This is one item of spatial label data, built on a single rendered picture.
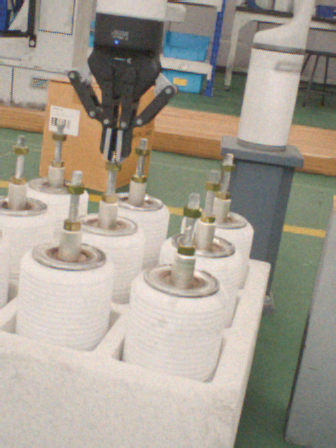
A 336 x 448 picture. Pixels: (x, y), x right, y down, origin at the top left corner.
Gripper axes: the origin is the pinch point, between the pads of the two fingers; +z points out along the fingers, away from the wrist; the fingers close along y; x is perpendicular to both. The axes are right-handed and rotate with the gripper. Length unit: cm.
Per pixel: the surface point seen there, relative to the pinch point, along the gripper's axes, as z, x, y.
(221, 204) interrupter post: 7.5, 10.9, 11.7
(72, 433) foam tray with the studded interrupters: 24.2, -19.6, 5.3
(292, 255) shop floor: 35, 80, 22
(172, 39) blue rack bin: -3, 491, -119
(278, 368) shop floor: 35.1, 22.9, 23.2
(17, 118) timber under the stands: 31, 168, -99
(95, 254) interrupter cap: 9.6, -10.5, 2.6
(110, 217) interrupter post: 8.5, -1.0, 0.7
